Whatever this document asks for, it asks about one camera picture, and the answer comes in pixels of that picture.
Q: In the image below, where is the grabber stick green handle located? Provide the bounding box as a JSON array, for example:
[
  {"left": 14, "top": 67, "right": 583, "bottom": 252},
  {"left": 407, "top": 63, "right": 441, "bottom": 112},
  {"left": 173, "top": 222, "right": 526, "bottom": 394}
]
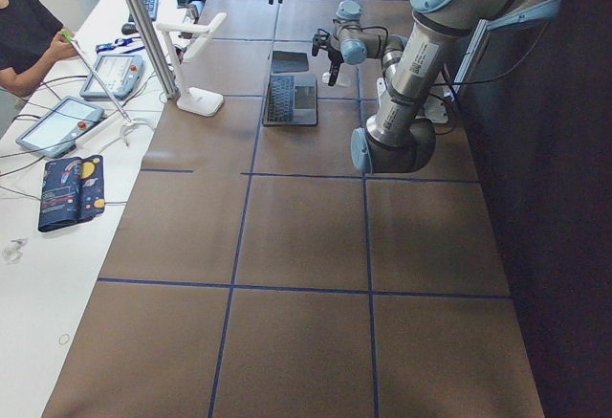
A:
[{"left": 60, "top": 29, "right": 156, "bottom": 147}]

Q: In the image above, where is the near teach pendant tablet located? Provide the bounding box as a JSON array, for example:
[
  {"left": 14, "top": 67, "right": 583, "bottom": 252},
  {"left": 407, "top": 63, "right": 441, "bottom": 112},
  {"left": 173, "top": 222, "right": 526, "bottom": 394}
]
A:
[{"left": 15, "top": 97, "right": 104, "bottom": 159}]

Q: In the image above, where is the person in black shirt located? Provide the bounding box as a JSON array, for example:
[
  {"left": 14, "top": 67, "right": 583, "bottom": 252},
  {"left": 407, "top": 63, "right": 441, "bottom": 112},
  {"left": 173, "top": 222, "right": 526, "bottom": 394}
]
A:
[{"left": 1, "top": 0, "right": 77, "bottom": 98}]

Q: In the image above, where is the grey laptop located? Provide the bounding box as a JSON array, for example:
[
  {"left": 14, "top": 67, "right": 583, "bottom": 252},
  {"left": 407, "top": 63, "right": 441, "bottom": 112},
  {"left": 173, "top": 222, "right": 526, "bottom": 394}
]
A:
[{"left": 262, "top": 74, "right": 318, "bottom": 127}]

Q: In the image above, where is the blue lanyard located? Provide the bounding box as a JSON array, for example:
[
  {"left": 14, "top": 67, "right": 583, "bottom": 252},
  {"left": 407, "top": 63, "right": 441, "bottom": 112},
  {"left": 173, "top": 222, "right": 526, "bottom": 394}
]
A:
[{"left": 95, "top": 37, "right": 146, "bottom": 55}]

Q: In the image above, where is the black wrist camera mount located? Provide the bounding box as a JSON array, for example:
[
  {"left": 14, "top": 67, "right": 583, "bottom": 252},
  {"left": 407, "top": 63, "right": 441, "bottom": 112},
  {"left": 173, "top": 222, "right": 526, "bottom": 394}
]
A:
[{"left": 311, "top": 28, "right": 330, "bottom": 56}]

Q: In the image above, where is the dark blue space pouch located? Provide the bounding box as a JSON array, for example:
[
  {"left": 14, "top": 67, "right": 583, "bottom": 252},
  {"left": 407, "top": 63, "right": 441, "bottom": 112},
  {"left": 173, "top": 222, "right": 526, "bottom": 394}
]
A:
[{"left": 37, "top": 154, "right": 105, "bottom": 232}]

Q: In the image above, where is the white desk lamp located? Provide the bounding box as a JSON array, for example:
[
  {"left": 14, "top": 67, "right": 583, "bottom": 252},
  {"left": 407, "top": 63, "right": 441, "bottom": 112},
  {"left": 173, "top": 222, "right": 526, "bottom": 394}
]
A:
[{"left": 155, "top": 11, "right": 229, "bottom": 117}]

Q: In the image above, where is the black mouse pad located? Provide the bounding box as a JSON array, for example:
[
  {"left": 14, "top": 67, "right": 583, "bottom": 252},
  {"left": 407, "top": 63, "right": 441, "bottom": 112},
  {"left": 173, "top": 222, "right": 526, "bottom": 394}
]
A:
[{"left": 271, "top": 50, "right": 309, "bottom": 74}]

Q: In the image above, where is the aluminium frame post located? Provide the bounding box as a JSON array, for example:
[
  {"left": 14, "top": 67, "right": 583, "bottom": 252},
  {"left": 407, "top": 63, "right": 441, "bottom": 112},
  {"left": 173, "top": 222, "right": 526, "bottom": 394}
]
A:
[{"left": 125, "top": 0, "right": 179, "bottom": 99}]

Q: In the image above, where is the black mouse on desk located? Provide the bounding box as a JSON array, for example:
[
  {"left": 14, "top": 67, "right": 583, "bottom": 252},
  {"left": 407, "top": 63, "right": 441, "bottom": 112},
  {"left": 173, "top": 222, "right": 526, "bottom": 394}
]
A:
[{"left": 120, "top": 22, "right": 139, "bottom": 35}]

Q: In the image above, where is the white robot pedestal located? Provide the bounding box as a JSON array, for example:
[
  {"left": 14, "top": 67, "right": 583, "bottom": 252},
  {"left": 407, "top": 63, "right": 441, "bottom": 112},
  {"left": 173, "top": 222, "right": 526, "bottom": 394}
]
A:
[{"left": 375, "top": 73, "right": 455, "bottom": 124}]

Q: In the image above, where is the teach pendant tablet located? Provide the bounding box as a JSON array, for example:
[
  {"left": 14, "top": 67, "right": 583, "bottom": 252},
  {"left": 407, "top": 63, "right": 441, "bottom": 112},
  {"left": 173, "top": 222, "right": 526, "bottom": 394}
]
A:
[
  {"left": 15, "top": 97, "right": 104, "bottom": 159},
  {"left": 79, "top": 54, "right": 143, "bottom": 100}
]

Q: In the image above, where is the far teach pendant tablet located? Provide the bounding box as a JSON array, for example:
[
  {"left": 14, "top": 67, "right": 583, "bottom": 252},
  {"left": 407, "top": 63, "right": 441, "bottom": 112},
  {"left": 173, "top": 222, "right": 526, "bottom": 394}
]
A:
[{"left": 79, "top": 54, "right": 143, "bottom": 100}]

